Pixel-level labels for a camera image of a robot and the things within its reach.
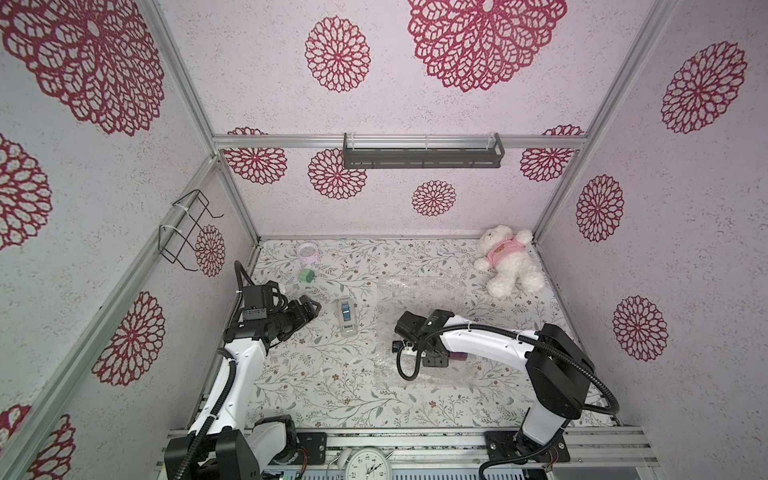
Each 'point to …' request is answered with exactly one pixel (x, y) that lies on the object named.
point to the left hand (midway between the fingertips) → (312, 314)
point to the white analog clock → (368, 464)
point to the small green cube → (306, 275)
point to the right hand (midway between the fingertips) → (433, 343)
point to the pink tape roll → (308, 253)
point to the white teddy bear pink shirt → (506, 255)
